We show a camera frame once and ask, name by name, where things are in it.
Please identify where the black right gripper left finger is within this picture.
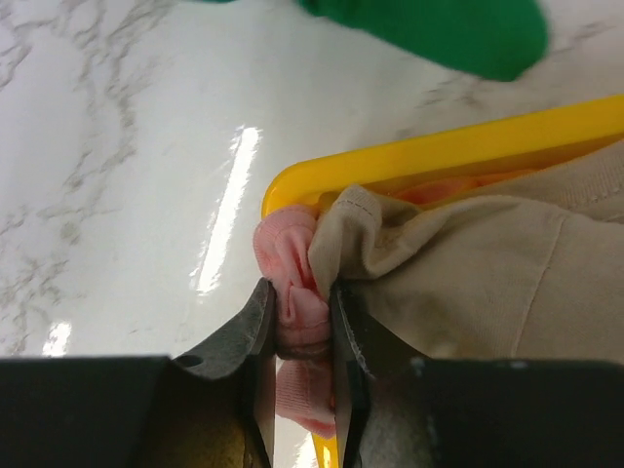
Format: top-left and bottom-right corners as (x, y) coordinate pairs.
(175, 278), (276, 467)

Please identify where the pink t shirt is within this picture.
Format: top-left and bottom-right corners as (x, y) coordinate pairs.
(253, 205), (335, 438)

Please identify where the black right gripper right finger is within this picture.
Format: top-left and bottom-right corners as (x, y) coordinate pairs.
(330, 282), (422, 467)

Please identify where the yellow plastic bin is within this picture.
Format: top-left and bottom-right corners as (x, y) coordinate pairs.
(262, 97), (623, 467)

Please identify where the beige t shirt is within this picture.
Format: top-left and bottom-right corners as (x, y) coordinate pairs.
(308, 143), (623, 362)

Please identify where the green t shirt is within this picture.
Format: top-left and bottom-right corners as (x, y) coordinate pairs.
(194, 0), (550, 83)

